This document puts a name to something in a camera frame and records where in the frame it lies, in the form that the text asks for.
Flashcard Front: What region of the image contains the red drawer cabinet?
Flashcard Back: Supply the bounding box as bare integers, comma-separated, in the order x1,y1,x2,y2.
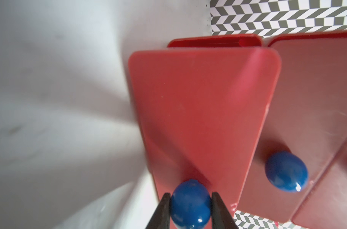
167,30,347,48

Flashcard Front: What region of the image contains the red top drawer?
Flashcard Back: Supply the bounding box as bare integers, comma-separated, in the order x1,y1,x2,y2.
292,142,347,229

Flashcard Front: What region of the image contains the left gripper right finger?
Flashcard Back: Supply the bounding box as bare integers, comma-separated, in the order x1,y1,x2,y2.
211,192,239,229

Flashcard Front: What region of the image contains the red drawer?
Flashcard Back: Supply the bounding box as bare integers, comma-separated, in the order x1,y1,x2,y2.
128,47,281,213
292,142,347,229
238,38,347,223

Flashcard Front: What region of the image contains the red bottom drawer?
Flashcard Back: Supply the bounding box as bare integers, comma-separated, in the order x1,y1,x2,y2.
128,47,281,213

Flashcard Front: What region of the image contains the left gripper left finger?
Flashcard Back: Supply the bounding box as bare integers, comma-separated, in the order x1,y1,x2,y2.
146,193,171,229

